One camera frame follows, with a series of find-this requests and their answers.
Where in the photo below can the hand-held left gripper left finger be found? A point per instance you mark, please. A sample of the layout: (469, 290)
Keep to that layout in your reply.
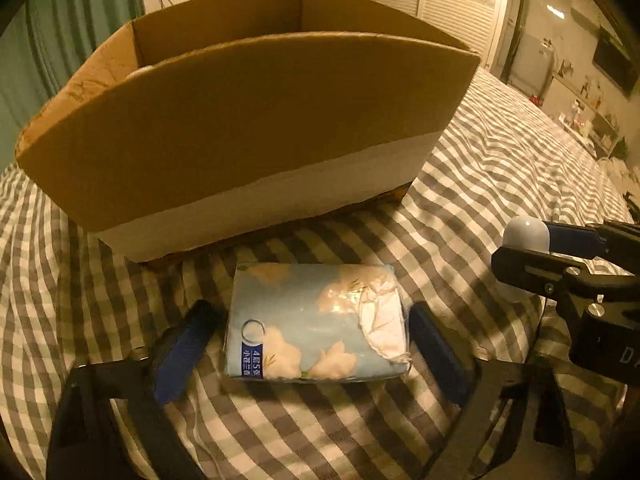
(175, 360)

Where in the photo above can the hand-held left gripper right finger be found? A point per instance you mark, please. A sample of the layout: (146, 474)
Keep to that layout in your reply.
(440, 360)

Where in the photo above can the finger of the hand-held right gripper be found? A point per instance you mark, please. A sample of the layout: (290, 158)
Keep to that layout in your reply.
(575, 240)
(535, 262)

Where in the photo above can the pale blue rounded object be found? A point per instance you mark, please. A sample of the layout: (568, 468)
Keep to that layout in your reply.
(525, 232)

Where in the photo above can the floral tissue packet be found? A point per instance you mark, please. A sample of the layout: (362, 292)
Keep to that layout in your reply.
(300, 320)

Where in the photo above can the brown cardboard box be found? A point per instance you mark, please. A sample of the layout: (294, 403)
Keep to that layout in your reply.
(225, 135)

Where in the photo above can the checked blanket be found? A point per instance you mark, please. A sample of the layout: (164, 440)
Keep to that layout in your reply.
(500, 160)

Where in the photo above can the shelf with bottles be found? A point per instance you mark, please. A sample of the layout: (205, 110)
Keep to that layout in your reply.
(590, 120)

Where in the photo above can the red fire extinguisher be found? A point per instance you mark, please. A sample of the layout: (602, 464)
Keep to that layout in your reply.
(536, 100)

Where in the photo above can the white appliance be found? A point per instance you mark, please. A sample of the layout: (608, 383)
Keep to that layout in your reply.
(544, 70)

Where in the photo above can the dark wooden door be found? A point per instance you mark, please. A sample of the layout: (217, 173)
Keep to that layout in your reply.
(517, 25)

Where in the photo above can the white louvred wardrobe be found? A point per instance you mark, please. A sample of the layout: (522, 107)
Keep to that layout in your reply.
(460, 10)

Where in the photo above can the white rounded object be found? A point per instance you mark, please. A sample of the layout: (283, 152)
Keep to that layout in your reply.
(141, 71)

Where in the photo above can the wide green curtain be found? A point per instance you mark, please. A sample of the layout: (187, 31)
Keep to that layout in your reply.
(50, 50)

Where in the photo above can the dark wall cabinet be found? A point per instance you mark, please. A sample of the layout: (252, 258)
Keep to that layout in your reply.
(615, 60)

